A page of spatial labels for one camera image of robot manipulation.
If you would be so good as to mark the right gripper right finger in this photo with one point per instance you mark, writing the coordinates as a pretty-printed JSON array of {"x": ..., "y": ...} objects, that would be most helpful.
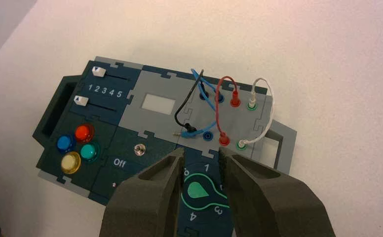
[{"x": 270, "y": 206}]

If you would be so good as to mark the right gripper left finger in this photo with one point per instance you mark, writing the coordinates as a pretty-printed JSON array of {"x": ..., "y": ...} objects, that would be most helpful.
[{"x": 145, "y": 206}]

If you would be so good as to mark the blue grey control box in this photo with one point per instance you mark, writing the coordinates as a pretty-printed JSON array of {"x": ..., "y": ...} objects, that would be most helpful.
[{"x": 158, "y": 88}]

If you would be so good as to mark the green rotary knob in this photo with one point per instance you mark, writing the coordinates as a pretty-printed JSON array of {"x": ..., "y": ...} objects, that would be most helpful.
[{"x": 196, "y": 189}]

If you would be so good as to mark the green push button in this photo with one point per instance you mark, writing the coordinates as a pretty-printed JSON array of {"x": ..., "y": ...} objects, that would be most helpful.
[{"x": 88, "y": 151}]

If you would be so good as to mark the yellow push button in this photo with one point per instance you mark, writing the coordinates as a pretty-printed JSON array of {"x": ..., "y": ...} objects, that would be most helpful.
[{"x": 70, "y": 162}]

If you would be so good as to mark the red push button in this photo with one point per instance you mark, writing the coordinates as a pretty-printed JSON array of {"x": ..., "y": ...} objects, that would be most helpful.
[{"x": 84, "y": 132}]

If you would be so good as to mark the blue push button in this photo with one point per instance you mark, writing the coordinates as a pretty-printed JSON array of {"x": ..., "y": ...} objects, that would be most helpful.
[{"x": 65, "y": 144}]

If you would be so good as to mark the white slider knob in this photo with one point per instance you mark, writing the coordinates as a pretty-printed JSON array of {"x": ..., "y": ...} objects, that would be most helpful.
[
  {"x": 98, "y": 72},
  {"x": 80, "y": 100}
]

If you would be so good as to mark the metal toggle switch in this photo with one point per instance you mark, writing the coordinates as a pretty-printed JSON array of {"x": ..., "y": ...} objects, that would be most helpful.
[{"x": 140, "y": 150}]

